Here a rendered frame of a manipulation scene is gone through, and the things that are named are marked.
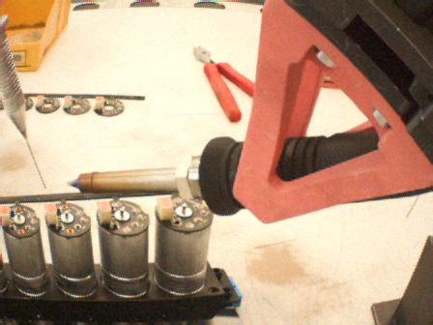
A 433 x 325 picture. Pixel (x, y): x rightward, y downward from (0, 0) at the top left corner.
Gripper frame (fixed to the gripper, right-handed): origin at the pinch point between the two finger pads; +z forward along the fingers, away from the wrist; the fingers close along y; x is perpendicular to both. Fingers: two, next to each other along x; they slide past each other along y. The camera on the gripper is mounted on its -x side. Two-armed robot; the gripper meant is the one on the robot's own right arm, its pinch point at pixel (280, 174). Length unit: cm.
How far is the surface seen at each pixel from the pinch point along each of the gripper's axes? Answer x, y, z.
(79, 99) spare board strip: -13.7, -19.3, 22.1
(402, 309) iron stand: 11.3, -8.2, 6.4
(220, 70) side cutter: -7.7, -29.1, 18.3
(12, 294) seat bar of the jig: -4.9, 3.2, 15.0
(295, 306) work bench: 6.2, -7.8, 11.2
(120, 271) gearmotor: -1.7, -1.6, 11.2
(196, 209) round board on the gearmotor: -1.2, -5.2, 8.2
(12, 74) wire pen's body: -9.9, 2.4, 3.4
